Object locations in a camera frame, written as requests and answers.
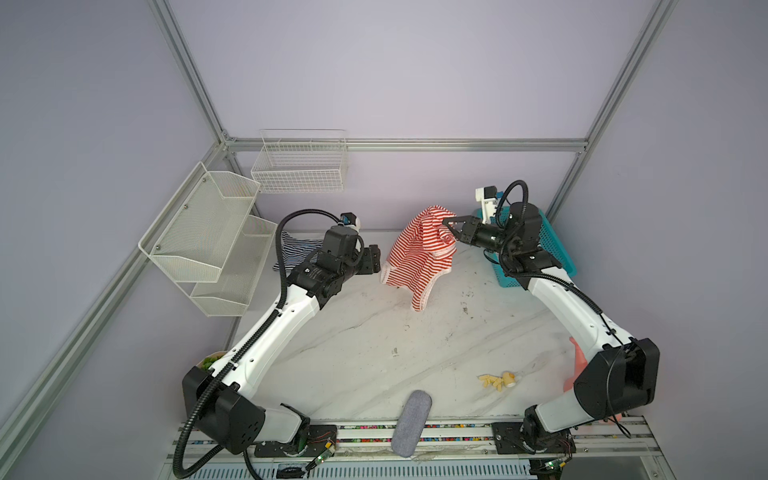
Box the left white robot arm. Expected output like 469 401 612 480
176 225 381 455

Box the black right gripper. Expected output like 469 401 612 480
436 217 515 259

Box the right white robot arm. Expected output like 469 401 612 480
443 202 660 453

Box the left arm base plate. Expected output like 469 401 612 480
252 424 338 459

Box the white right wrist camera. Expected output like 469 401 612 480
475 186 499 225

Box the red white striped tank top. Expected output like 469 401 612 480
381 205 457 312

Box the blue white striped tank top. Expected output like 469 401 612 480
273 231 323 275

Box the grey fabric pouch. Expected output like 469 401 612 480
391 390 432 458

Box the horizontal aluminium frame bar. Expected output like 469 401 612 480
226 138 588 152

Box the teal plastic basket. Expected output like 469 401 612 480
484 202 576 288

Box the white wire wall basket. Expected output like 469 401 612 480
251 129 348 194

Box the pink watering can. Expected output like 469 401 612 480
563 337 588 392

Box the green potted plant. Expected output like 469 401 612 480
198 351 226 371

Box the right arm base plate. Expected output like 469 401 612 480
491 422 576 455

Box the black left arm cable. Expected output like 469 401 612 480
172 208 343 480

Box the white mesh wall shelf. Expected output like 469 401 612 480
138 163 277 317

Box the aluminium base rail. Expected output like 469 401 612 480
158 415 661 464

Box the aluminium frame corner post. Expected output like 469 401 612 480
146 0 265 220

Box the yellow toy giraffe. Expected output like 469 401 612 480
478 371 517 392

